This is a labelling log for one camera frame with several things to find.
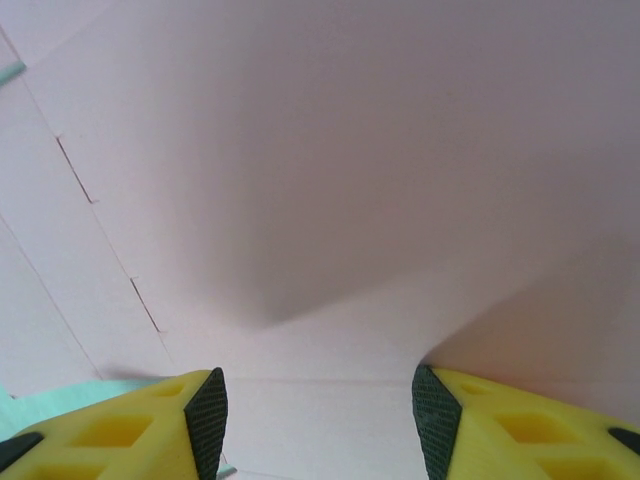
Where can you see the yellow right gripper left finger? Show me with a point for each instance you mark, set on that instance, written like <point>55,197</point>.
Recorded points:
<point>150,425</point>

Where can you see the pink paper box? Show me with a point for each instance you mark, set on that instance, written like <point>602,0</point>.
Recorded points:
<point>320,175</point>

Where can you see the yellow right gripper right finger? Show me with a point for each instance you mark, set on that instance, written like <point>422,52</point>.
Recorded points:
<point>500,435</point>

